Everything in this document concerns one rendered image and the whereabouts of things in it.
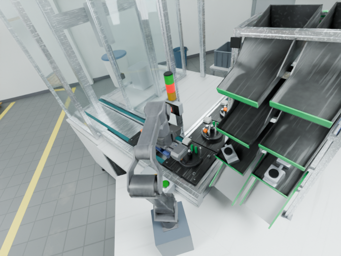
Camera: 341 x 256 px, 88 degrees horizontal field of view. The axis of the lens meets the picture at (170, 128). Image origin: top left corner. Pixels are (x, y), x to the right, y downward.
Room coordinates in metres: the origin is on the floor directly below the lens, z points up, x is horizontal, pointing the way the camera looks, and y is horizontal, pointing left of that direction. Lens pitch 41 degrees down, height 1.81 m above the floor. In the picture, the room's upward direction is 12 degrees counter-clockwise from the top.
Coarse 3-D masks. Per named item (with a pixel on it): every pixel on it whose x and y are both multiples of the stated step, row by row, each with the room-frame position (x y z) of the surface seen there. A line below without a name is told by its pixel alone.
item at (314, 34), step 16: (240, 32) 0.52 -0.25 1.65; (256, 32) 0.49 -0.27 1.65; (272, 32) 0.46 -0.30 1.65; (288, 32) 0.43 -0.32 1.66; (304, 32) 0.41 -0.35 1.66; (320, 32) 0.38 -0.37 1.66; (336, 32) 0.36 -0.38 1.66; (240, 48) 0.53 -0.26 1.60; (336, 144) 0.29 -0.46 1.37; (320, 160) 0.30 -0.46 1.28; (304, 192) 0.28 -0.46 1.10; (288, 208) 0.30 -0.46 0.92
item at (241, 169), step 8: (264, 128) 0.49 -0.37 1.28; (224, 144) 0.48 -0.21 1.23; (232, 144) 0.48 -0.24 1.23; (240, 144) 0.47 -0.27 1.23; (256, 144) 0.44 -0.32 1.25; (240, 152) 0.44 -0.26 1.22; (248, 152) 0.42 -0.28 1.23; (256, 152) 0.41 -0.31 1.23; (224, 160) 0.44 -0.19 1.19; (240, 160) 0.41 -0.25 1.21; (248, 160) 0.40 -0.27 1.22; (232, 168) 0.38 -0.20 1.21; (240, 168) 0.38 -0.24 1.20; (248, 168) 0.37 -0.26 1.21
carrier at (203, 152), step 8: (184, 144) 0.77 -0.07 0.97; (192, 144) 0.70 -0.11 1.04; (192, 152) 0.68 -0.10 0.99; (200, 152) 0.63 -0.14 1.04; (208, 152) 0.67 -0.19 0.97; (168, 160) 0.67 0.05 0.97; (192, 160) 0.62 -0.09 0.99; (200, 160) 0.61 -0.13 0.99; (208, 160) 0.62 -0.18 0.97; (168, 168) 0.63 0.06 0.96; (176, 168) 0.61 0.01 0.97; (184, 168) 0.59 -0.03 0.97; (192, 168) 0.58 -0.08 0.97; (200, 168) 0.57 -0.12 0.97; (208, 168) 0.57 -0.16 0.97; (184, 176) 0.54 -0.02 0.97; (192, 176) 0.53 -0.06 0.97; (200, 176) 0.52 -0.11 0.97
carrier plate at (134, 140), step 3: (138, 132) 0.98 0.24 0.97; (135, 135) 0.96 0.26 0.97; (138, 135) 0.95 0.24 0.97; (132, 138) 0.93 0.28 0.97; (135, 138) 0.92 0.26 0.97; (138, 138) 0.92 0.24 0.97; (129, 141) 0.91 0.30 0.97; (132, 141) 0.90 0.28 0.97; (135, 141) 0.89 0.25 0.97; (132, 144) 0.88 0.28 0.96; (135, 144) 0.86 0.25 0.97; (156, 150) 0.77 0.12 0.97
